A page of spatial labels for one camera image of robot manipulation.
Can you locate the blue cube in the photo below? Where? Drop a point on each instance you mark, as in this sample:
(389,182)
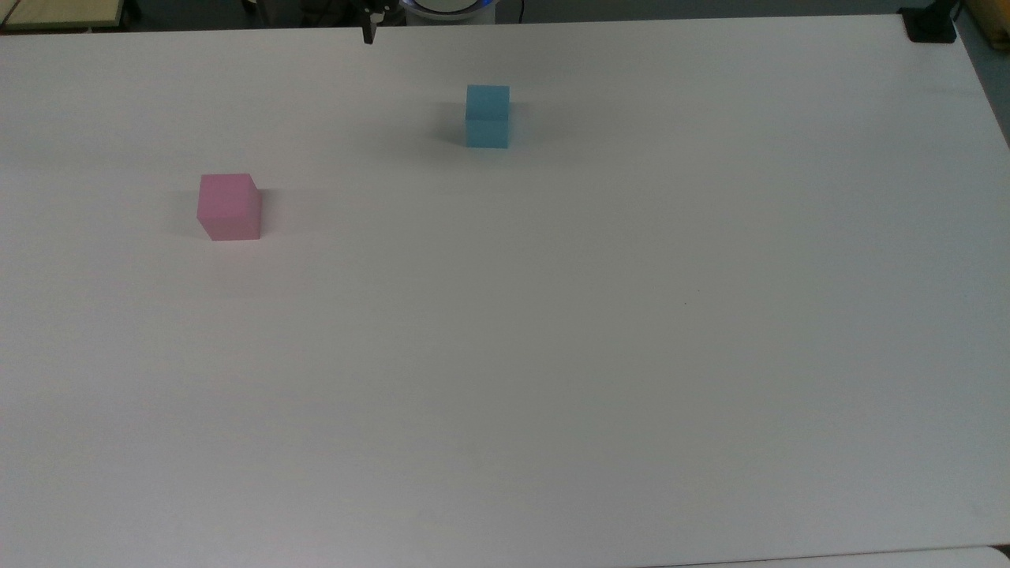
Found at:
(488,118)

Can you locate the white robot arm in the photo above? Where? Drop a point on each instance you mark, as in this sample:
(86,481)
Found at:
(447,8)

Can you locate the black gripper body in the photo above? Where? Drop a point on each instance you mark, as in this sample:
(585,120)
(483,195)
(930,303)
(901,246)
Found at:
(372,5)

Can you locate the black table clamp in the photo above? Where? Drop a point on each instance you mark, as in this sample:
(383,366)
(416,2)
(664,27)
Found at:
(931,28)

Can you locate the pink cube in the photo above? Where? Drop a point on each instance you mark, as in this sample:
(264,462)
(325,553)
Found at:
(230,209)

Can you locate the wooden board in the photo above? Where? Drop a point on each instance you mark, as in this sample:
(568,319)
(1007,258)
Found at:
(59,12)
(993,20)

